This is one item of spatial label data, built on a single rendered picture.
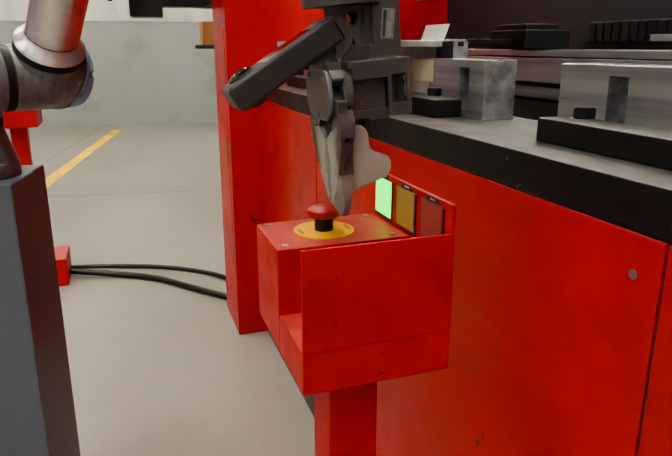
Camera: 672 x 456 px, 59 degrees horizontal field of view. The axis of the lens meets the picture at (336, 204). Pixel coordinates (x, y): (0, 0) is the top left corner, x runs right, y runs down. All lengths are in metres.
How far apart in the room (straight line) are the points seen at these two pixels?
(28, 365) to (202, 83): 7.16
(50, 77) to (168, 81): 7.09
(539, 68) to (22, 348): 1.11
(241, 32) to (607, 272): 1.53
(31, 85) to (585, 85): 0.88
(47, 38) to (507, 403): 0.90
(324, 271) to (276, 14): 1.50
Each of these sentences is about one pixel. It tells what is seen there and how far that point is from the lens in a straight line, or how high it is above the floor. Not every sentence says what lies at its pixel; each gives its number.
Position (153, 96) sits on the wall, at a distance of 8.26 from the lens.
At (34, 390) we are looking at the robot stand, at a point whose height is 0.40.
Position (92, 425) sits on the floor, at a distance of 1.84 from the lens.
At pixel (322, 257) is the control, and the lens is 0.55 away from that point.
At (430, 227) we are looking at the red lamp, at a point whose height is 0.81.
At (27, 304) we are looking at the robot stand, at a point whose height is 0.57.
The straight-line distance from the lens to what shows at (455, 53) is 1.11.
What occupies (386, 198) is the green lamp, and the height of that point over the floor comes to 0.81.
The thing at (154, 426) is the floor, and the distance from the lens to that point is 1.78.
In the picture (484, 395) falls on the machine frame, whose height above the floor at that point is 0.54.
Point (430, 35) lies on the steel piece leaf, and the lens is 1.22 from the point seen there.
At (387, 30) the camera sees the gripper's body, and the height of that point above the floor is 1.00.
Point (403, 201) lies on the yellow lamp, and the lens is 0.69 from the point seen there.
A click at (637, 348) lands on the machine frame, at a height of 0.72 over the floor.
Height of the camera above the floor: 0.99
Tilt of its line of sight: 15 degrees down
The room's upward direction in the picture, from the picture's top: straight up
